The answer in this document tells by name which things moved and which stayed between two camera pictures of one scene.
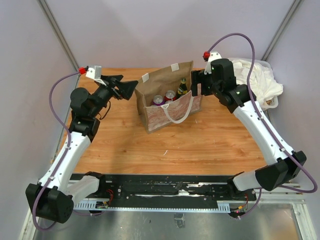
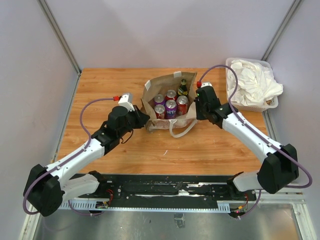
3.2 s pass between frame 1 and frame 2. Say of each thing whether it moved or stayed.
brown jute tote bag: moved
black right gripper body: moved
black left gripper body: moved
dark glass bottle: stayed
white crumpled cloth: stayed
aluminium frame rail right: stayed
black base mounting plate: stayed
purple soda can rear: stayed
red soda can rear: stayed
